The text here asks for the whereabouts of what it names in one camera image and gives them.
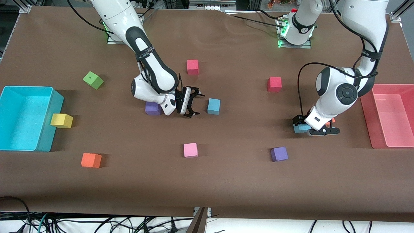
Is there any green foam block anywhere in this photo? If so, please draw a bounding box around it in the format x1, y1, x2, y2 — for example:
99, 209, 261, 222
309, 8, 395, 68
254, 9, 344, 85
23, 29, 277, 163
82, 71, 104, 90

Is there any light blue foam block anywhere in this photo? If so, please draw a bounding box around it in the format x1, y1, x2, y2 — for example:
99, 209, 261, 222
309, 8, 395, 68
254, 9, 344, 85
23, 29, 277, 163
293, 122, 313, 134
207, 98, 221, 115

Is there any yellow foam block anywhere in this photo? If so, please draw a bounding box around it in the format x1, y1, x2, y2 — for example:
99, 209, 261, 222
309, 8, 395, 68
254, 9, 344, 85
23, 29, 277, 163
50, 113, 73, 129

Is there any cyan plastic bin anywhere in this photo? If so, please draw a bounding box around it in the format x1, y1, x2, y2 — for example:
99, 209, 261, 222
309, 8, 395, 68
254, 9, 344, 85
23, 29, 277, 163
0, 86, 64, 152

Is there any brown table cover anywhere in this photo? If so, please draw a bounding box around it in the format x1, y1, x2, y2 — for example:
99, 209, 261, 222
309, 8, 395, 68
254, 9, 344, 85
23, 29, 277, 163
0, 6, 414, 223

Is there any purple foam block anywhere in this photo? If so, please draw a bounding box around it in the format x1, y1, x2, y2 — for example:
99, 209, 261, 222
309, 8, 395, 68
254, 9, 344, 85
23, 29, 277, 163
145, 101, 163, 116
270, 147, 289, 162

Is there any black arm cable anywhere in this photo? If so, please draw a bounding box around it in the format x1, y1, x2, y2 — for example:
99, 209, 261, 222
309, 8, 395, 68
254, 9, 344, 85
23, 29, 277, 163
66, 0, 114, 35
297, 0, 381, 119

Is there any light pink foam block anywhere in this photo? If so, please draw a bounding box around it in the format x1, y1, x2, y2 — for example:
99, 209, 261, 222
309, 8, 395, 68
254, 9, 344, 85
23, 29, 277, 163
183, 143, 199, 159

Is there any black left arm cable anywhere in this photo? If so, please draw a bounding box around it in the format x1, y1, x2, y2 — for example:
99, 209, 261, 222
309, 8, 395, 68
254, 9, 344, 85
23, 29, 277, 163
297, 0, 381, 119

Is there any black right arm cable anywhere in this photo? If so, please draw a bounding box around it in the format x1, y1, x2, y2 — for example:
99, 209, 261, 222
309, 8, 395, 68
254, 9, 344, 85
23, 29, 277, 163
66, 0, 114, 35

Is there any dark centre post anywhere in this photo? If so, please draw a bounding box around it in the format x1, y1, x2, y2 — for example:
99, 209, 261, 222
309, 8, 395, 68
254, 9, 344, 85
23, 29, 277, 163
186, 207, 208, 233

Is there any aluminium frame rail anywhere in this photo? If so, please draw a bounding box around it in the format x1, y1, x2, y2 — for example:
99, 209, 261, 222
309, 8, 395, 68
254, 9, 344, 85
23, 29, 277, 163
189, 0, 237, 10

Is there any teal cable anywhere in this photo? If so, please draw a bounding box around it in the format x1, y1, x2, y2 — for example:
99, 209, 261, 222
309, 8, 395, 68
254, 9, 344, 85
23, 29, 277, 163
38, 213, 50, 233

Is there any pink plastic bin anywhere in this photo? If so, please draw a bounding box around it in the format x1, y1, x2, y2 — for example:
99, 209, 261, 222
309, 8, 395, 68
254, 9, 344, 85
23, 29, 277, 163
360, 83, 414, 150

